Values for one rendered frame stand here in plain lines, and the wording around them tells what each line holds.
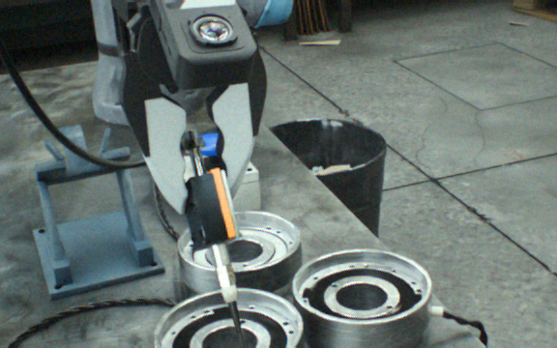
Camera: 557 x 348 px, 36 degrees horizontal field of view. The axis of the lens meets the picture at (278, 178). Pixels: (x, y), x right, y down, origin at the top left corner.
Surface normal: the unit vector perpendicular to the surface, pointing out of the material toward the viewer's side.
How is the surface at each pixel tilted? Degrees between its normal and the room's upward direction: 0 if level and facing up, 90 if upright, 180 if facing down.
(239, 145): 90
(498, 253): 0
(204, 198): 56
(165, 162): 90
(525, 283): 0
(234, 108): 90
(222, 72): 119
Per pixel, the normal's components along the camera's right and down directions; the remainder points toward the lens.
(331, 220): -0.05, -0.91
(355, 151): -0.75, 0.25
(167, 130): 0.36, 0.38
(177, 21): 0.17, -0.62
